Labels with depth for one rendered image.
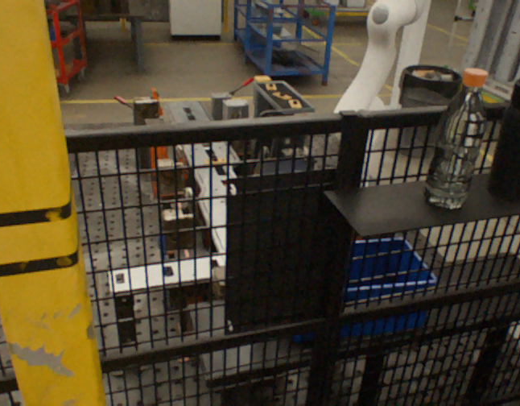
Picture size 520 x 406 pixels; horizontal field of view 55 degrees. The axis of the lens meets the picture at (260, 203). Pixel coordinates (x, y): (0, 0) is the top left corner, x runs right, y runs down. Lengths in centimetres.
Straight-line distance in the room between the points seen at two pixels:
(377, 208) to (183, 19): 789
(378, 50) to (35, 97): 138
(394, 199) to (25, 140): 52
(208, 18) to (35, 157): 806
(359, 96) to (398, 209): 109
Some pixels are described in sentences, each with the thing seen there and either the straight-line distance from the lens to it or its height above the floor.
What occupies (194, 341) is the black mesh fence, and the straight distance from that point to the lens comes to 91.
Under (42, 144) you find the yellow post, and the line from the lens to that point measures 57.
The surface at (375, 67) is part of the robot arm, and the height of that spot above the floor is 137.
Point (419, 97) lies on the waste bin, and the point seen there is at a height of 56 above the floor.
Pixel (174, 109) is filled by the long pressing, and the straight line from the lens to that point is 241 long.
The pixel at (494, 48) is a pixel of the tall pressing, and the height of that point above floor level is 62.
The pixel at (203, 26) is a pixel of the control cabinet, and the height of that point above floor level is 23.
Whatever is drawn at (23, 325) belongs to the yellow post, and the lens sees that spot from 70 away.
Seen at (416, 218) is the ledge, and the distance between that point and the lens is 76.
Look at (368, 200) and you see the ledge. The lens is 78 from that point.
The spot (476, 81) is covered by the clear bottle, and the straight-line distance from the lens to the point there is 75.
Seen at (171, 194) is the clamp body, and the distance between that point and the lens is 181.
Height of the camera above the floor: 180
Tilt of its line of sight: 30 degrees down
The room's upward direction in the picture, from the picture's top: 3 degrees clockwise
